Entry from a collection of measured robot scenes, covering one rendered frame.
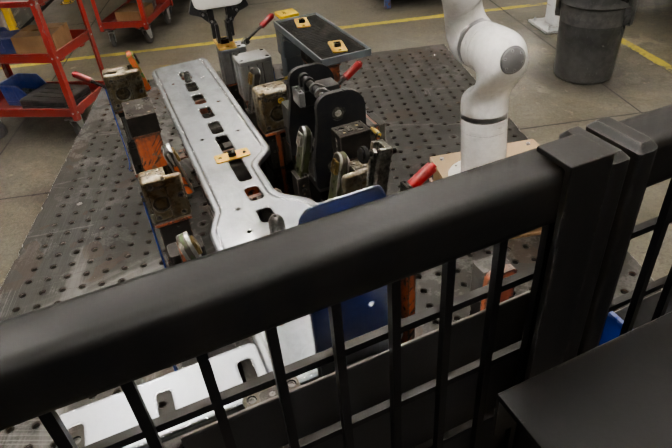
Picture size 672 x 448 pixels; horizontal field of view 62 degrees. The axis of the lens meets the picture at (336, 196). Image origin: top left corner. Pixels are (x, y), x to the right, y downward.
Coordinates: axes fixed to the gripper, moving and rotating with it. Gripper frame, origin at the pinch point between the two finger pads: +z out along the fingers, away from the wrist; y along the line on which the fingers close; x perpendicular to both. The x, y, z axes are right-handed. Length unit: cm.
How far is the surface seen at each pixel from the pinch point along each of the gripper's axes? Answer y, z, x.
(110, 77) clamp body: 29, 24, -55
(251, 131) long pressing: -4.2, 29.8, -12.1
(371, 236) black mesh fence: 9, -22, 103
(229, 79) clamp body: -6, 33, -59
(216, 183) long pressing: 8.3, 30.6, 8.3
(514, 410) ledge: 2, -10, 104
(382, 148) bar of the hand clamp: -16.4, 9.6, 45.1
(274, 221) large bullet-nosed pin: 0.7, 26.9, 33.0
